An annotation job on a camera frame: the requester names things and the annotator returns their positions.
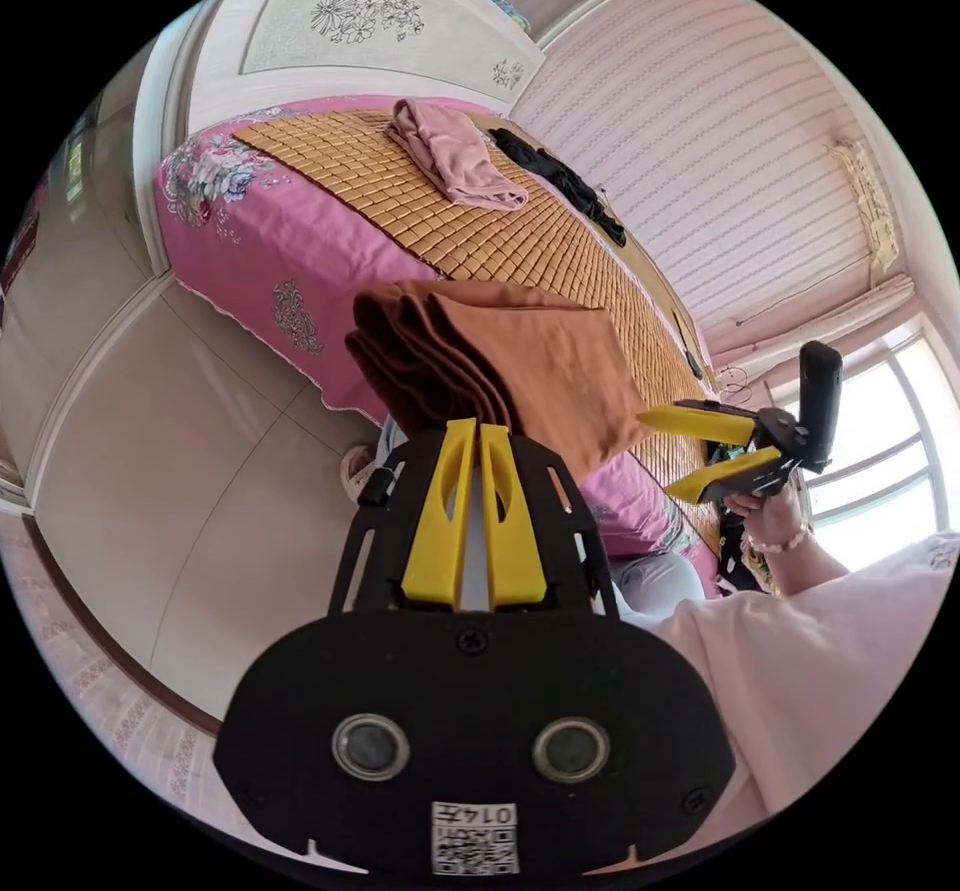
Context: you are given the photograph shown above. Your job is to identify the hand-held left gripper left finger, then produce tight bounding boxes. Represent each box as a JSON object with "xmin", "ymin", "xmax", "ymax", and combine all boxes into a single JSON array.
[{"xmin": 401, "ymin": 418, "xmax": 478, "ymax": 610}]

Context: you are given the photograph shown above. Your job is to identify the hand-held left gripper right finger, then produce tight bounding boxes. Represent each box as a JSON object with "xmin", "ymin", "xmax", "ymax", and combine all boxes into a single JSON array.
[{"xmin": 479, "ymin": 423, "xmax": 547, "ymax": 607}]

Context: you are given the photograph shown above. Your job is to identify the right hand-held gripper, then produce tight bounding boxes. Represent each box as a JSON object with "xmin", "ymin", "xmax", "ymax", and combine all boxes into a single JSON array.
[{"xmin": 637, "ymin": 399, "xmax": 835, "ymax": 504}]

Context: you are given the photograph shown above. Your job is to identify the brown long pants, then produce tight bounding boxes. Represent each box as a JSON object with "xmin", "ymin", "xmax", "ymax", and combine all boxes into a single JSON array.
[{"xmin": 344, "ymin": 279, "xmax": 655, "ymax": 489}]

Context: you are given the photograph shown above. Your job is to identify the person's right forearm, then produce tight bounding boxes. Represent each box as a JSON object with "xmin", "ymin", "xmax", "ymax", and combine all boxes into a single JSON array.
[{"xmin": 743, "ymin": 521, "xmax": 853, "ymax": 601}]

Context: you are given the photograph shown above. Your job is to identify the person's right hand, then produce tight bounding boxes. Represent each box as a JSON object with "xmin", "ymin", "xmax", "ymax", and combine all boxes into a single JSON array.
[{"xmin": 723, "ymin": 484, "xmax": 811, "ymax": 545}]

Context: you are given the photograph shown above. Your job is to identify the window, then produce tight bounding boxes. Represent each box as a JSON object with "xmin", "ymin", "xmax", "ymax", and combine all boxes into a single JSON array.
[{"xmin": 779, "ymin": 320, "xmax": 958, "ymax": 570}]

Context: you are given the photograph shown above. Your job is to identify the person's body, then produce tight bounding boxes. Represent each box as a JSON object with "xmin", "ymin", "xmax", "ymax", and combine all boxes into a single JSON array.
[{"xmin": 341, "ymin": 418, "xmax": 960, "ymax": 859}]

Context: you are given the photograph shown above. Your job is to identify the bed with pink sheet and mat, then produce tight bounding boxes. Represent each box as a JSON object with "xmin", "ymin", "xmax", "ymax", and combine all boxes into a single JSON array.
[{"xmin": 153, "ymin": 95, "xmax": 751, "ymax": 600}]

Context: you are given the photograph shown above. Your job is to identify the black garment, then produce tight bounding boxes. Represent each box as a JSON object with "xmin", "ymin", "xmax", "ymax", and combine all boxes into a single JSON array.
[{"xmin": 491, "ymin": 127, "xmax": 628, "ymax": 247}]

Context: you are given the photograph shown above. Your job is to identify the pink garment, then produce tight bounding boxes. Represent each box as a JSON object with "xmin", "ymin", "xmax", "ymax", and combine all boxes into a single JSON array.
[{"xmin": 386, "ymin": 98, "xmax": 531, "ymax": 214}]

